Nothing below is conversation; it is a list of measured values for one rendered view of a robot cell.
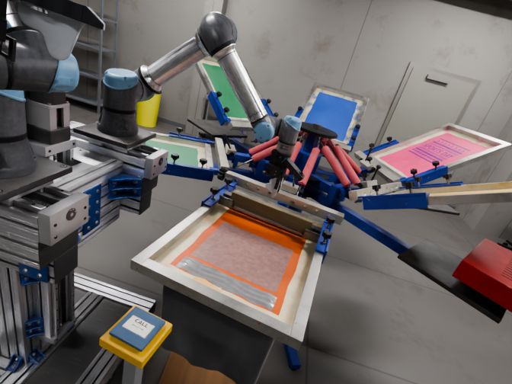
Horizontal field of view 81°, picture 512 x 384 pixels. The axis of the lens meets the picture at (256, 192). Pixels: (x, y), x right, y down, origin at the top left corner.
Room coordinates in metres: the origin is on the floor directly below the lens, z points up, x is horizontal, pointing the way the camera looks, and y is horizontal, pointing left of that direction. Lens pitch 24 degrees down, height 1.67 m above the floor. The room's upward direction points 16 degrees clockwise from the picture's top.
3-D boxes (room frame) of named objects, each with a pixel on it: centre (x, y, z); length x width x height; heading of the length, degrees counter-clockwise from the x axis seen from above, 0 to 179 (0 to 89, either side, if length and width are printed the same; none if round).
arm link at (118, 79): (1.15, 0.61, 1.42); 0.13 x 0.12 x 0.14; 179
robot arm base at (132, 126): (1.14, 0.61, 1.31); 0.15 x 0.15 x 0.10
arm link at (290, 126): (1.27, -0.07, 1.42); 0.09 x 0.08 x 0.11; 89
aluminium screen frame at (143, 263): (1.06, -0.04, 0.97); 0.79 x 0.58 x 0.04; 167
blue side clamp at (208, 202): (1.36, 0.17, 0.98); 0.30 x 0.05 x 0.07; 167
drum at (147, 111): (5.35, 2.31, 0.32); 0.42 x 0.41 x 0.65; 86
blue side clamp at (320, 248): (1.23, -0.37, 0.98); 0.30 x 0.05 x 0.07; 167
